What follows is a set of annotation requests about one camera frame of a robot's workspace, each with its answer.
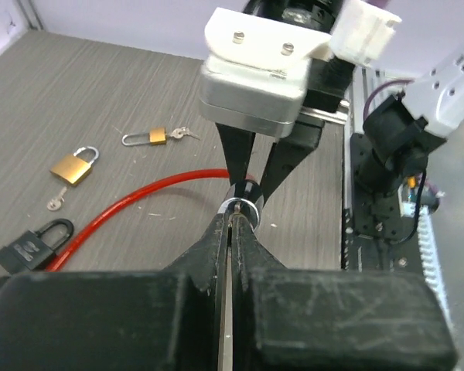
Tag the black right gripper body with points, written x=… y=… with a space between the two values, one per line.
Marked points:
x=329 y=76

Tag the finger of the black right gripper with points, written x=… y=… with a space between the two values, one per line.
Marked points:
x=287 y=153
x=237 y=147

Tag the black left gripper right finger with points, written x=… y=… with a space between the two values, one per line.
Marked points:
x=291 y=319

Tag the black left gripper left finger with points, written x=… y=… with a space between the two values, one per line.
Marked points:
x=122 y=320

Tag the red cable lock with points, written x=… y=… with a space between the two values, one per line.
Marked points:
x=98 y=221

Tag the cable lock keys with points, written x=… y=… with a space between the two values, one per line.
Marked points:
x=236 y=209

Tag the small brass padlock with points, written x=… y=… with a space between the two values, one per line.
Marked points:
x=155 y=136

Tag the black padlock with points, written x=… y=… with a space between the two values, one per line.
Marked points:
x=30 y=252

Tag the silver padlock key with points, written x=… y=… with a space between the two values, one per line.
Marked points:
x=57 y=201

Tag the large brass padlock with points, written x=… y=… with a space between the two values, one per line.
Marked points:
x=72 y=169

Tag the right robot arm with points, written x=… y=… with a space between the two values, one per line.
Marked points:
x=408 y=125

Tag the small silver keys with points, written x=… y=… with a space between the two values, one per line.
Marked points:
x=180 y=133

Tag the blue slotted cable duct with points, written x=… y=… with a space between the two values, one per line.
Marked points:
x=430 y=262

